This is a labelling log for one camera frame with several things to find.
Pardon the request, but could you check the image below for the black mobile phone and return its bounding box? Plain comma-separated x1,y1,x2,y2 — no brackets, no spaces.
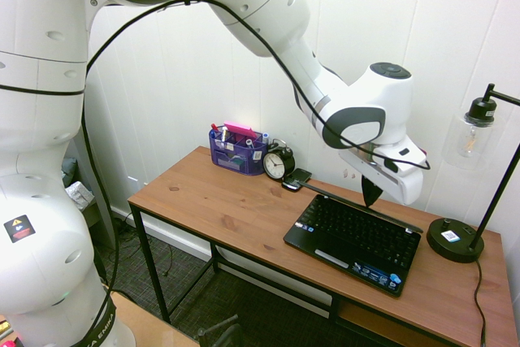
280,167,314,193

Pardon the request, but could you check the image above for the small black laptop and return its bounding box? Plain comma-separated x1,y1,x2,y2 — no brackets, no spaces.
282,181,424,298

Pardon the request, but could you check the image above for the plywood robot mounting table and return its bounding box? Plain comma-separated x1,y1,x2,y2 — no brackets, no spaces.
108,291,201,347

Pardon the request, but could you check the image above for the black desk lamp glass shade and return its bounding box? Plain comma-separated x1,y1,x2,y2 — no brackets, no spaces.
426,83,520,264

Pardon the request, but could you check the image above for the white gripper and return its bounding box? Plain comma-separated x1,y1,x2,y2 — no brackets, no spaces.
339,149,427,207

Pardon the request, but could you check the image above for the white patterned box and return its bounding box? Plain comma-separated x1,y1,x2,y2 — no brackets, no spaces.
64,182,93,212

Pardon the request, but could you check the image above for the purple mesh desk organizer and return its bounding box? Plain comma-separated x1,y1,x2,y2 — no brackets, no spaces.
208,125,270,178

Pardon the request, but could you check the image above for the wooden desk black metal frame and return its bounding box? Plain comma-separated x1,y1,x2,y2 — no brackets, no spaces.
127,145,519,347

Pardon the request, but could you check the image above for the black metal clamp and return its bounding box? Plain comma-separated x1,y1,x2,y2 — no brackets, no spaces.
196,314,241,347

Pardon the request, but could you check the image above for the black cable on floor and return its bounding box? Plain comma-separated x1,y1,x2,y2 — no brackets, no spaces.
117,216,178,280

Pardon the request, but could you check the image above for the black lamp power cord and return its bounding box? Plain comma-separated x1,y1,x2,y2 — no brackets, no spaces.
472,258,489,347

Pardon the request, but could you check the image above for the black twin bell alarm clock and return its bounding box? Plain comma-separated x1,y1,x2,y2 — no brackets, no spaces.
262,137,296,181

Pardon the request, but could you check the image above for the teal cushion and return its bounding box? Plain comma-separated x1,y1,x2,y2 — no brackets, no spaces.
60,157,79,190

